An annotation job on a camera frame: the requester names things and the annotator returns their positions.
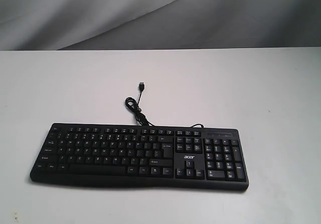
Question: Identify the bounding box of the black acer keyboard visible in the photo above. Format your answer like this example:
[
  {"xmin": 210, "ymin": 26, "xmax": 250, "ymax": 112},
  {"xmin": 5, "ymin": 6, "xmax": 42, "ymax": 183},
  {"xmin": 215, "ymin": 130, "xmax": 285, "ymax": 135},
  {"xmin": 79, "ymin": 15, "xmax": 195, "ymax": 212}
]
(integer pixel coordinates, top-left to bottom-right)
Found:
[{"xmin": 30, "ymin": 123, "xmax": 249, "ymax": 191}]

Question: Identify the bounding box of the grey backdrop cloth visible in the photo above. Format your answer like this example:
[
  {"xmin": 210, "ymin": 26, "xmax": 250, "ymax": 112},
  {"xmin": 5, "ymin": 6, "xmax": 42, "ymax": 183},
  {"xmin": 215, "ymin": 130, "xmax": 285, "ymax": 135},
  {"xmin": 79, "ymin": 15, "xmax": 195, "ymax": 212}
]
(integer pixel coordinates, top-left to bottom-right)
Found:
[{"xmin": 1, "ymin": 0, "xmax": 320, "ymax": 50}]

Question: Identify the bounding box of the black keyboard usb cable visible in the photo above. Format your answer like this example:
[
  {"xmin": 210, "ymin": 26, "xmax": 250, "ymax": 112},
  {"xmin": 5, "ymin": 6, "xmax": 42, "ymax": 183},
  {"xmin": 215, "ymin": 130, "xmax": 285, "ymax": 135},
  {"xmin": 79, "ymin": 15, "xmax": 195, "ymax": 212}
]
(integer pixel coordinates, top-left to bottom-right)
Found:
[{"xmin": 124, "ymin": 81, "xmax": 204, "ymax": 129}]

